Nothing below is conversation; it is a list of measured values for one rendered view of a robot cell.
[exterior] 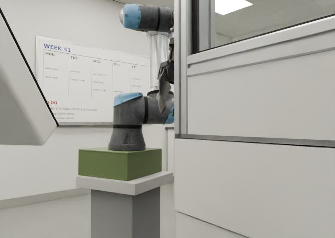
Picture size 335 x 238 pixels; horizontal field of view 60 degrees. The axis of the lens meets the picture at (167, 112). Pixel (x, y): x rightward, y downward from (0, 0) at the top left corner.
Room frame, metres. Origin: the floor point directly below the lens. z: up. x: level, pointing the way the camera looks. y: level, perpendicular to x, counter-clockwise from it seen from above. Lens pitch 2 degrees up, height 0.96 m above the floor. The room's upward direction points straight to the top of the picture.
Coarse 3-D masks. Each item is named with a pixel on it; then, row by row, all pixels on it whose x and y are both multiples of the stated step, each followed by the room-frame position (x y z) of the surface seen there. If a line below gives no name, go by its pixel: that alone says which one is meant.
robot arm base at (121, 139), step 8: (120, 128) 1.13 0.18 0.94; (128, 128) 1.13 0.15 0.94; (136, 128) 1.14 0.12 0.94; (112, 136) 1.14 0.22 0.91; (120, 136) 1.12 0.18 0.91; (128, 136) 1.12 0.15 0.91; (136, 136) 1.13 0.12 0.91; (112, 144) 1.12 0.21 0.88; (120, 144) 1.11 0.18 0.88; (128, 144) 1.11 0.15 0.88; (136, 144) 1.12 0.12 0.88; (144, 144) 1.16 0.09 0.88
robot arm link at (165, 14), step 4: (160, 8) 0.90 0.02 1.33; (164, 8) 0.91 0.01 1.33; (168, 8) 0.91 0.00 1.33; (160, 12) 0.89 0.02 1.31; (164, 12) 0.89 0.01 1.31; (168, 12) 0.90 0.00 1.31; (172, 12) 0.89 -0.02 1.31; (160, 16) 0.89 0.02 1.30; (164, 16) 0.89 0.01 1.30; (168, 16) 0.90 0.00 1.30; (172, 16) 0.89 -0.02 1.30; (160, 20) 0.89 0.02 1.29; (164, 20) 0.89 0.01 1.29; (168, 20) 0.90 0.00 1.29; (172, 20) 0.89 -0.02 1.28; (160, 24) 0.90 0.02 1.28; (164, 24) 0.90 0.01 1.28; (168, 24) 0.90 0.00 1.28; (172, 24) 0.90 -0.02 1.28; (160, 28) 0.91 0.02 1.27; (164, 28) 0.91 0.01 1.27; (168, 28) 0.91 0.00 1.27; (168, 32) 0.94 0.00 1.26
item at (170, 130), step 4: (168, 128) 4.86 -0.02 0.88; (172, 128) 4.78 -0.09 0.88; (168, 132) 4.90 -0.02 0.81; (172, 132) 4.83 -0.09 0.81; (168, 136) 4.90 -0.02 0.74; (172, 136) 4.83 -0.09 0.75; (168, 140) 4.90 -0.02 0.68; (172, 140) 4.83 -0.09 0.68; (168, 144) 4.90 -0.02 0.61; (172, 144) 4.83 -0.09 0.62; (168, 148) 4.90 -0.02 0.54; (172, 148) 4.83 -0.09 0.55; (168, 152) 4.90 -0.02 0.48; (172, 152) 4.83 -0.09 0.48; (168, 156) 4.90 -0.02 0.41; (172, 156) 4.83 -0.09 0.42; (168, 160) 4.90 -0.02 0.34; (172, 160) 4.83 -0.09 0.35; (168, 164) 4.90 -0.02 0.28; (172, 164) 4.83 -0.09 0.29; (168, 168) 4.90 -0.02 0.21; (172, 168) 4.83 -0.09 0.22
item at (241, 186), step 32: (192, 160) 0.52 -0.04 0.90; (224, 160) 0.46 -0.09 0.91; (256, 160) 0.42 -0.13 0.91; (288, 160) 0.38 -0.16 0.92; (320, 160) 0.35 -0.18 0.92; (192, 192) 0.52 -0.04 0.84; (224, 192) 0.46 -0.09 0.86; (256, 192) 0.42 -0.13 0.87; (288, 192) 0.38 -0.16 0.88; (320, 192) 0.35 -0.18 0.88; (224, 224) 0.46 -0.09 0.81; (256, 224) 0.42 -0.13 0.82; (288, 224) 0.38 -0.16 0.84; (320, 224) 0.35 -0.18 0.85
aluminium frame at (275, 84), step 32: (192, 0) 0.54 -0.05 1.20; (192, 32) 0.54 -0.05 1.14; (288, 32) 0.37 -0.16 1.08; (320, 32) 0.34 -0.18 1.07; (192, 64) 0.53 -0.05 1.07; (224, 64) 0.46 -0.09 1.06; (256, 64) 0.42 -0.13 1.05; (288, 64) 0.38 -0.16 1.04; (320, 64) 0.35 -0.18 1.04; (192, 96) 0.52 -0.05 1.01; (224, 96) 0.46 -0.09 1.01; (256, 96) 0.42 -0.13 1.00; (288, 96) 0.38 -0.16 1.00; (320, 96) 0.35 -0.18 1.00; (192, 128) 0.52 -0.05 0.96; (224, 128) 0.46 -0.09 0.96; (256, 128) 0.42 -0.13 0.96; (288, 128) 0.38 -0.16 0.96; (320, 128) 0.35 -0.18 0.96
